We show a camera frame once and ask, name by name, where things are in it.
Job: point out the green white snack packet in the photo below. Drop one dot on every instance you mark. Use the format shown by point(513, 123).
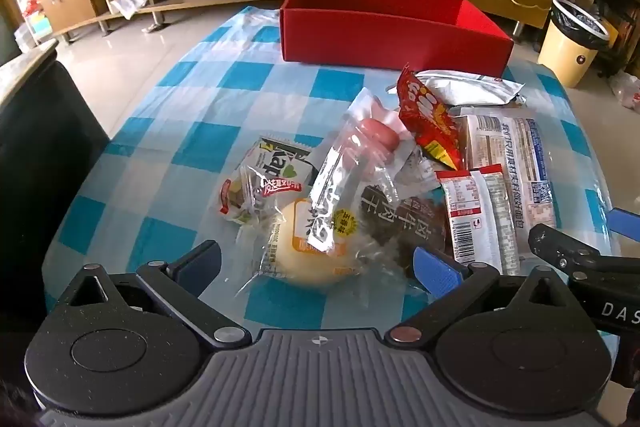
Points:
point(270, 172)

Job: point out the brown jerky packet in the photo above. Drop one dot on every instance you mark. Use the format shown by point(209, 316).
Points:
point(400, 217)

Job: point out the blue white checkered tablecloth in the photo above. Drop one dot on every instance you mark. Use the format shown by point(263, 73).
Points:
point(165, 157)

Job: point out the silver foil packet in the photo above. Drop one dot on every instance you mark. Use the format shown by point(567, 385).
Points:
point(470, 89)

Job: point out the red cardboard box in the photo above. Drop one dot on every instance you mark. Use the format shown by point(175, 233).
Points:
point(380, 42)

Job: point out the yellow trash bin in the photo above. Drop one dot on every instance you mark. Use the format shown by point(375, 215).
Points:
point(565, 52)

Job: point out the white bread packet blue print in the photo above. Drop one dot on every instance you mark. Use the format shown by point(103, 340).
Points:
point(525, 157)

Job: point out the pink sausage packet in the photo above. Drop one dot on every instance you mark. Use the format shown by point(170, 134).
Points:
point(370, 134)

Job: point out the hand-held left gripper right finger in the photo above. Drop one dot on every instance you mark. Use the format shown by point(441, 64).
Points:
point(435, 271)

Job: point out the black chair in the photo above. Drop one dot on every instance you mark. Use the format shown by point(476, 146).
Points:
point(45, 167)

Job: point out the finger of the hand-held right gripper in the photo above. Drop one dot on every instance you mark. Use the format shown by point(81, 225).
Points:
point(562, 249)
point(626, 223)

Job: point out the red white bar packet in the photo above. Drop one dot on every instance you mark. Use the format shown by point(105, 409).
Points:
point(465, 207)

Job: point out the red snack packet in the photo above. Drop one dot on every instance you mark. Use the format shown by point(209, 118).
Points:
point(425, 122)

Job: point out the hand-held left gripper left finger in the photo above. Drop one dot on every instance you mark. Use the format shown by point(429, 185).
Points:
point(200, 263)

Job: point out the round bun packet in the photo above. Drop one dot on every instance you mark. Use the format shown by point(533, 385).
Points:
point(300, 264)

